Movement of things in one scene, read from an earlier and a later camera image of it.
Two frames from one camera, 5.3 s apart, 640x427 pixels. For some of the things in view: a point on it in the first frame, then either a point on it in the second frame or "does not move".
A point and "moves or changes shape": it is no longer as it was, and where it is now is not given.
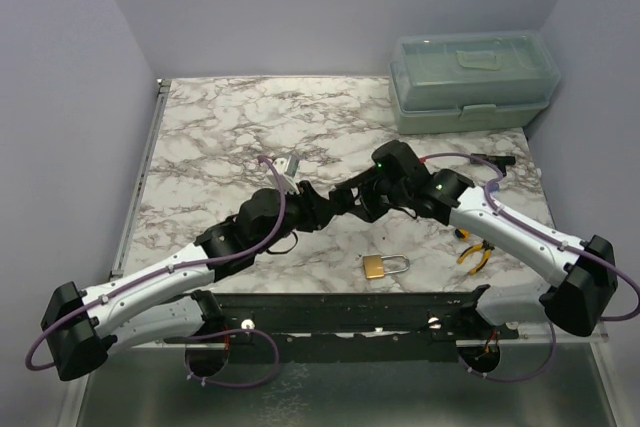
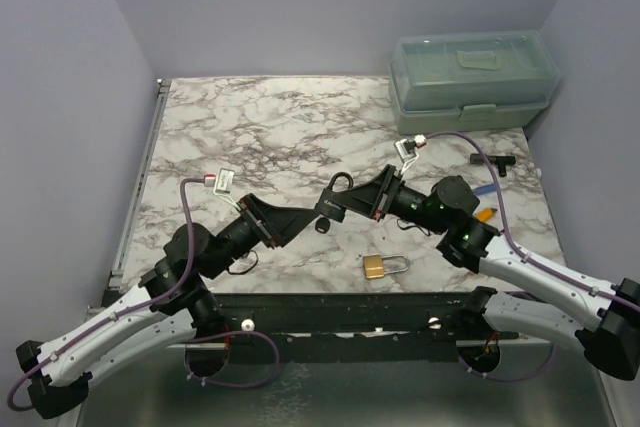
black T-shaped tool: x=499 y=161 does not move
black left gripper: x=315 y=208 -> x=291 y=221
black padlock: x=341 y=200 moves or changes shape
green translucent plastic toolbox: x=471 y=81 does not move
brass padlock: x=375 y=265 does not move
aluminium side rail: x=141 y=181 does not move
